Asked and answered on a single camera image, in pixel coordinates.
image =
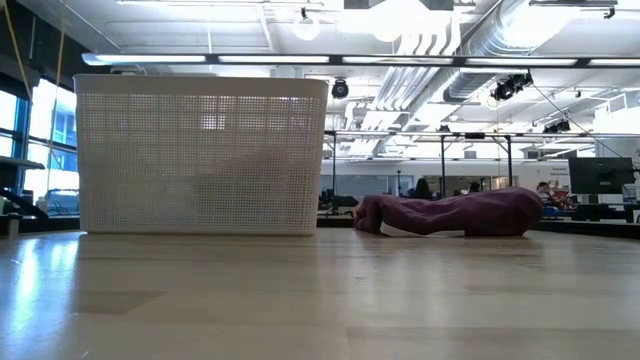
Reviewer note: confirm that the round pendant lamp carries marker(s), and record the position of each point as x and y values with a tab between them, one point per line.
306	29

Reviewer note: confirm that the black background frame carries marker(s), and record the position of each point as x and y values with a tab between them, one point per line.
443	165

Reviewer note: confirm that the black overhead camera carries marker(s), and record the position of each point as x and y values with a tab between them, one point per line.
340	89

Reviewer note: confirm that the person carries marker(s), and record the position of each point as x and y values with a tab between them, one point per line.
423	190
543	189
474	187

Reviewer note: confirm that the silver ventilation duct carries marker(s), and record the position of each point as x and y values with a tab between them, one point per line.
500	35

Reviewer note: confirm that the white perforated plastic basket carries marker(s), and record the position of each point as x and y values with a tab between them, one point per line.
200	165

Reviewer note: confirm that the black ceiling spotlight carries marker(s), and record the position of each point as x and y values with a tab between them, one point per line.
556	127
510	87

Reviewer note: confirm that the overhead light bar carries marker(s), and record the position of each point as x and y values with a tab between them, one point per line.
270	59

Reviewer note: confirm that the black background monitor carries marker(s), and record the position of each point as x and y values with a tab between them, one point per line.
600	175

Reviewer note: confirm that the purple cloth bag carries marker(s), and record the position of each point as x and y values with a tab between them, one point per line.
450	212

